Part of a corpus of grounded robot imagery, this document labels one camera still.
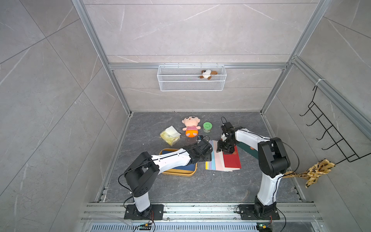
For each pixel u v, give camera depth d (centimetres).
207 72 88
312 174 69
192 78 101
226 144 84
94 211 75
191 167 89
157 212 73
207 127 104
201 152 66
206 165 90
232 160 90
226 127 81
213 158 92
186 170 88
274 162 51
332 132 67
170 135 101
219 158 92
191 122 103
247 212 73
